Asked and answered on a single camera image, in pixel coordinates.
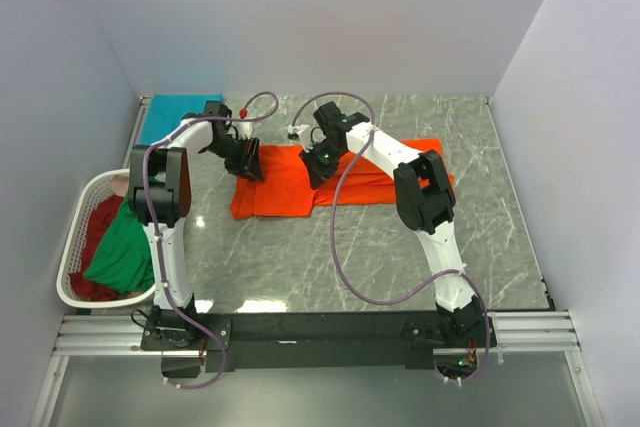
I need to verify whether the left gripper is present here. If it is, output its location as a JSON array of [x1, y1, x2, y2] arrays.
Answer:
[[205, 135, 265, 182]]

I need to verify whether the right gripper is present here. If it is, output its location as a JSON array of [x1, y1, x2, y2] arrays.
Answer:
[[299, 142, 345, 190]]

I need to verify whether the orange t-shirt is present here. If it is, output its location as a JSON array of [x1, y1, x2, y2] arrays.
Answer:
[[229, 137, 456, 221]]

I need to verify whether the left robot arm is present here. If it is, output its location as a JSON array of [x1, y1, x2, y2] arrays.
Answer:
[[126, 100, 272, 349]]

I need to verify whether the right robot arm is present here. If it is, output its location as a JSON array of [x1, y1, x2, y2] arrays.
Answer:
[[288, 102, 487, 346]]

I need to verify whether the folded teal t-shirt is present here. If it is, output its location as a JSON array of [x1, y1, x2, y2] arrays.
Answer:
[[138, 93, 223, 145]]

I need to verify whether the beige garment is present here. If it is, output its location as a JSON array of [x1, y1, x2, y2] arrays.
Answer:
[[110, 174, 129, 198]]

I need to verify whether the dark red t-shirt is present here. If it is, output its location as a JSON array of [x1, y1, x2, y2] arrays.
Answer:
[[70, 195, 126, 302]]

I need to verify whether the white laundry basket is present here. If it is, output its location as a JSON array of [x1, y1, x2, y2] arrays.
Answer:
[[56, 168, 154, 309]]

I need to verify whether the green t-shirt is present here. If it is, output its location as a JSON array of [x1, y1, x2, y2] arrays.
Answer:
[[81, 195, 154, 301]]

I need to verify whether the black base beam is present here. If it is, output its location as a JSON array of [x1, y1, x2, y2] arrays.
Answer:
[[141, 311, 497, 372]]

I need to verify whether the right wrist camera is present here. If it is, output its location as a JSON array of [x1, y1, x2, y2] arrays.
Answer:
[[287, 124, 312, 144]]

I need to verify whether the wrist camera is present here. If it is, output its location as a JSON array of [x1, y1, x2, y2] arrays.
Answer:
[[287, 124, 312, 144], [231, 107, 254, 140]]

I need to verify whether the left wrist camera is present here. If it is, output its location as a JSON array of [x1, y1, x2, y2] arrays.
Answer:
[[231, 107, 254, 140]]

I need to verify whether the aluminium frame rail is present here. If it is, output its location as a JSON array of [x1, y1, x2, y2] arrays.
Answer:
[[53, 311, 582, 356]]

